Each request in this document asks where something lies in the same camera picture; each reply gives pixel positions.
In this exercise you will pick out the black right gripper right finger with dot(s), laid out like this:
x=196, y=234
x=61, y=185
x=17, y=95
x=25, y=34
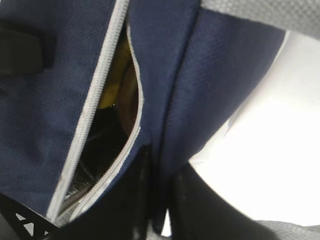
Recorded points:
x=199, y=213

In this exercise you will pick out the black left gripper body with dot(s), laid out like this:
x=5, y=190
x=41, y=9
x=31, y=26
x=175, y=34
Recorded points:
x=18, y=222

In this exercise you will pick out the yellow banana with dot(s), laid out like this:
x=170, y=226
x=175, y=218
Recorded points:
x=120, y=62

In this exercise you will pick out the navy insulated lunch bag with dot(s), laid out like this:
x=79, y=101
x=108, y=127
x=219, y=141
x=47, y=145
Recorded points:
x=193, y=63

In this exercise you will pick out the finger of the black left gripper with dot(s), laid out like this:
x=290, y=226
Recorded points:
x=25, y=50

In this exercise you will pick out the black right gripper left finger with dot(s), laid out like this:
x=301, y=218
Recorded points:
x=123, y=212

